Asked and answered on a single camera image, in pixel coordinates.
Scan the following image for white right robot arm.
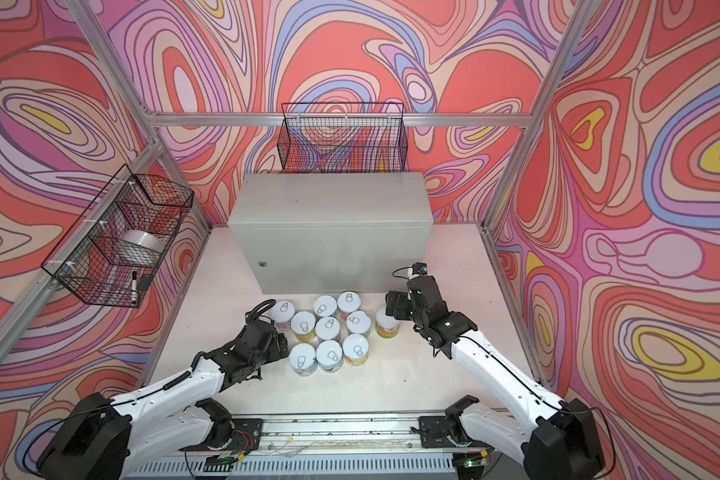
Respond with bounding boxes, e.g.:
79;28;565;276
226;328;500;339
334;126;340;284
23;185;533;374
385;275;606;479

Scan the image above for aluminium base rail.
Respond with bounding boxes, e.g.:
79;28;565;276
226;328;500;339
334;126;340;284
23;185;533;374
130;411;501;479

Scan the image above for black wire basket left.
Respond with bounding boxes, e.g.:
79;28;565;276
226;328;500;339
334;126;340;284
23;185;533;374
41;166;194;308

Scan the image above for orange label can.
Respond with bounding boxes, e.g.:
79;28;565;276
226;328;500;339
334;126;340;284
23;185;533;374
336;291;362;320

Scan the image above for yellow label can front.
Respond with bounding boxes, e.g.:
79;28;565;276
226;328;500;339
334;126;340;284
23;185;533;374
342;334;370;366

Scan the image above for yellow green label can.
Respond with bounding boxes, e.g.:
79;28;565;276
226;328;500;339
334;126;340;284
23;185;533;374
375;307;401;338

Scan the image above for blue label can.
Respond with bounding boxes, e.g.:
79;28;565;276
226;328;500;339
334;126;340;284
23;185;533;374
313;295;337;318

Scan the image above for pink label can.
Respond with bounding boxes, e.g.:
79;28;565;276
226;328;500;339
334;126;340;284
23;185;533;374
269;300;296;332
314;317;341;342

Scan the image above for black wire basket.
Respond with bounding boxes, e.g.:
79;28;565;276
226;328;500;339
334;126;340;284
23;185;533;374
41;166;194;308
277;101;408;173

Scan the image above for black marker pen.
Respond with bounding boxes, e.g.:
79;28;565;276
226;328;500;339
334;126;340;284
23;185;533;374
130;270;139;306

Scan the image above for brown label can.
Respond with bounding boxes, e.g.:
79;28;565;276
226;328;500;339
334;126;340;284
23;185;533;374
288;343;317;377
316;340;344;373

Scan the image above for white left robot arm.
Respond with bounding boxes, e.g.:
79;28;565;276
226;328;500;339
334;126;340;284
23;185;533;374
36;320;289;479

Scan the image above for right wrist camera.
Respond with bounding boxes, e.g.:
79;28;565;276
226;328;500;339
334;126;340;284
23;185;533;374
408;262;428;279

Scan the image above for black wire basket back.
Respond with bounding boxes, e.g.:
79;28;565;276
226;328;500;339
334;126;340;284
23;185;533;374
277;101;408;173

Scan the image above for grey metal cabinet box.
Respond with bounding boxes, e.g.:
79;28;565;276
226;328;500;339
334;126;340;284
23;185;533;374
227;173;434;294

